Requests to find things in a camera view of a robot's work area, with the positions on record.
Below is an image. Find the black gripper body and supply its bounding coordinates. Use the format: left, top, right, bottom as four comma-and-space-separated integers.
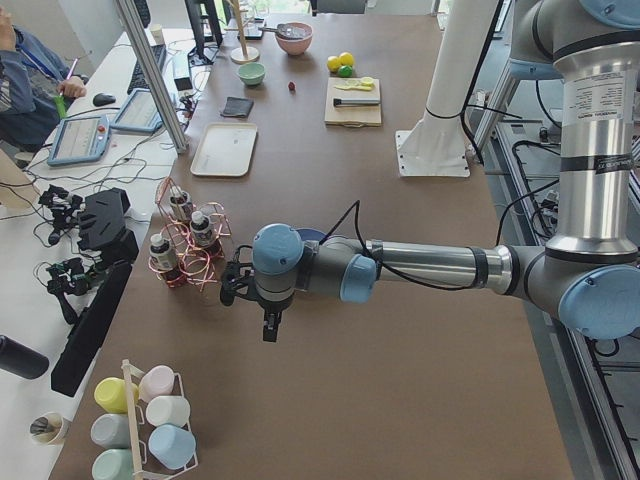
219, 244, 293, 320

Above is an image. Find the blue plate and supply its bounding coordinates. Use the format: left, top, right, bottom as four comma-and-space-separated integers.
296, 228, 325, 242

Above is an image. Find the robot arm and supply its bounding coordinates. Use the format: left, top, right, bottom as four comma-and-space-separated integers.
220, 1, 639, 341

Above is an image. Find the dark drink bottle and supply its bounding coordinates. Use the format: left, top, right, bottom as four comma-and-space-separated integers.
190, 210, 222, 257
149, 233, 183, 287
169, 186, 193, 222

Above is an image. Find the pink cup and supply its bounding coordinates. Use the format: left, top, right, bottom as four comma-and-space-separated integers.
139, 365, 175, 403

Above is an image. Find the cream rabbit tray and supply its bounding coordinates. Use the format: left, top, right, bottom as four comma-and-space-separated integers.
190, 122, 258, 178

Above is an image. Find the white cup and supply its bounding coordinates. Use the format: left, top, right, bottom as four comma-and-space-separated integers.
146, 395, 191, 428

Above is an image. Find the black plastic device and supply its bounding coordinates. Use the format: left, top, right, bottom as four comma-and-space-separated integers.
77, 188, 139, 264

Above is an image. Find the blue cup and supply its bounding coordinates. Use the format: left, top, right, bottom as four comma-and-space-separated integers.
148, 424, 196, 470

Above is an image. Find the white cup rack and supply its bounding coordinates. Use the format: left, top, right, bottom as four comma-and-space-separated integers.
121, 359, 199, 479

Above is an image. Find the yellow cup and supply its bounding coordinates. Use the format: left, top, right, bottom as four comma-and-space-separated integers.
94, 377, 128, 414

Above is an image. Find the grey folded cloth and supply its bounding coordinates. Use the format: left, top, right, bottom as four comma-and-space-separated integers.
220, 96, 254, 118

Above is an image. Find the grey cup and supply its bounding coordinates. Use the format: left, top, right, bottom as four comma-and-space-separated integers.
90, 413, 131, 449

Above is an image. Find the blue teach pendant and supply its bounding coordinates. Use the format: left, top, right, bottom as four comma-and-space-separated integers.
47, 115, 110, 167
110, 88, 162, 134

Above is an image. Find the wooden cutting board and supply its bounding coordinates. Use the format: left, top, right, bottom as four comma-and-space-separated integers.
324, 77, 382, 127

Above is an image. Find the steel muddler black tip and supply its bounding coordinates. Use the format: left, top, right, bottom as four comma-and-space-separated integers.
332, 98, 381, 107

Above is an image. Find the mint green bowl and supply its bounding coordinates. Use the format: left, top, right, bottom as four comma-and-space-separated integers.
237, 62, 266, 87

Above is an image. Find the mint cup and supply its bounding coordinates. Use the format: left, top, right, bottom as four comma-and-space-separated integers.
91, 449, 134, 480

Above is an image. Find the black keyboard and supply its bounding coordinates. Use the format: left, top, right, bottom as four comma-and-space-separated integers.
126, 43, 168, 96

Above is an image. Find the wooden cup tree stand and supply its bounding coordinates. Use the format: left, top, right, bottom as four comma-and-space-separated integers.
226, 0, 260, 65

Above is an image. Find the black computer mouse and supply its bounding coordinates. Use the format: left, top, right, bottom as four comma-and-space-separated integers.
92, 93, 116, 107

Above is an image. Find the yellow plastic knife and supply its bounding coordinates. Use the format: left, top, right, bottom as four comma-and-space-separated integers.
333, 83, 374, 92

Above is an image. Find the green lime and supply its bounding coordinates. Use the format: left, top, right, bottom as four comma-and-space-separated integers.
337, 65, 353, 78

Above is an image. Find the black thermos bottle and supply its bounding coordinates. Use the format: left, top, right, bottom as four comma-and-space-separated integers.
0, 335, 49, 380

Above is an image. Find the yellow lemon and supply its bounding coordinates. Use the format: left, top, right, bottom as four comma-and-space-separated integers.
326, 55, 342, 73
338, 52, 355, 67

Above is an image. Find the pink bowl with ice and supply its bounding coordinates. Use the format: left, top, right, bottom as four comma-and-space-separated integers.
275, 22, 313, 56

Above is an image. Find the paper cup with cutlery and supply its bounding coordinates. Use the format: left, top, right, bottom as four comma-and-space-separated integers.
29, 412, 71, 445

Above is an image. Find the metal ice scoop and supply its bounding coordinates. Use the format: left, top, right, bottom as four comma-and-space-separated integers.
259, 23, 308, 40

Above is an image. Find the copper wire bottle rack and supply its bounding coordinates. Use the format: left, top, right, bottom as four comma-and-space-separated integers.
148, 177, 232, 290

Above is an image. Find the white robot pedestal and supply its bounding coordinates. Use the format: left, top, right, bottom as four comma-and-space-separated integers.
396, 0, 501, 178

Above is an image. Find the aluminium frame post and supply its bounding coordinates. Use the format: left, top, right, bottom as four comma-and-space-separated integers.
115, 0, 188, 154

